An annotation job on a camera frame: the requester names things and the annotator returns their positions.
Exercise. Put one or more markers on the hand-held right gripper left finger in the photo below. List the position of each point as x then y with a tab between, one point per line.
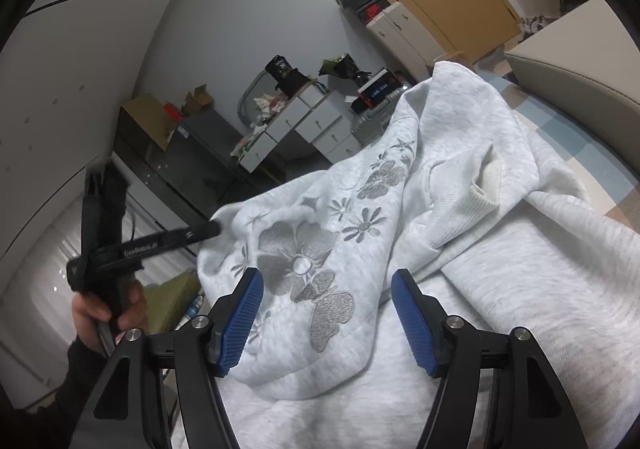
242	319

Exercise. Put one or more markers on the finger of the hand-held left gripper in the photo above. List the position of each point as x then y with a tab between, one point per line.
195	234

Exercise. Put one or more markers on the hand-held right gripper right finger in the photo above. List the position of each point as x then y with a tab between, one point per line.
415	324

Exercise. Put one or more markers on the white embroidered hoodie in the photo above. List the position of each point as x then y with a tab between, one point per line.
500	279

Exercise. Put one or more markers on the person's left forearm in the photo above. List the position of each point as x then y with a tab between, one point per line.
75	379

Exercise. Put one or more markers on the person's left hand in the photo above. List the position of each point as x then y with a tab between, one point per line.
85	321

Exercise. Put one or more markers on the plastic water bottle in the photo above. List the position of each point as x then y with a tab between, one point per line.
196	305

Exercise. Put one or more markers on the olive green bag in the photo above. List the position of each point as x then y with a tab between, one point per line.
167	299

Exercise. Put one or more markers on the white curtain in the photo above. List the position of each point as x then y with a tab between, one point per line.
40	279

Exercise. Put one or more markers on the dark grey refrigerator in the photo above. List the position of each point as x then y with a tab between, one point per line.
200	154

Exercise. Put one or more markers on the dark wardrobe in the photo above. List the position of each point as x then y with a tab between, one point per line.
145	119

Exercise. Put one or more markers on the open cardboard box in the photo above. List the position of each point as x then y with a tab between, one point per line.
197	101

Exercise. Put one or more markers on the pile of desk clutter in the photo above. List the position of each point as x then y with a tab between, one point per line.
267	106

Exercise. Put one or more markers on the oval mirror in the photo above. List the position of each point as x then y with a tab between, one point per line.
252	89

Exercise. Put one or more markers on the white drawer desk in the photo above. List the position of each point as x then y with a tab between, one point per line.
310	124

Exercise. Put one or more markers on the tall black box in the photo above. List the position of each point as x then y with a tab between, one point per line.
285	71

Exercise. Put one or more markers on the silver suitcase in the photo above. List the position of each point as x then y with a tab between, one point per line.
370	124

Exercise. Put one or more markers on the dark green bouquet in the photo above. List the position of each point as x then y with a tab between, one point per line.
340	65

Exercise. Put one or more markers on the black red shoe box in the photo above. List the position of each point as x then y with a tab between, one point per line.
375	91

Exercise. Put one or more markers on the checkered blanket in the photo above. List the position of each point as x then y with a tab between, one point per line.
565	129

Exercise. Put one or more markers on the small black red box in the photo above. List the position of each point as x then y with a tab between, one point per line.
374	11

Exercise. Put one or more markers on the white cabinet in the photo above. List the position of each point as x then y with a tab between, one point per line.
400	34

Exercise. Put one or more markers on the patterned sneakers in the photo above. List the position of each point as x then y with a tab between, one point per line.
535	25

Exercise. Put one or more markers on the beige bed frame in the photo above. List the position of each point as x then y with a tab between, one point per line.
575	54

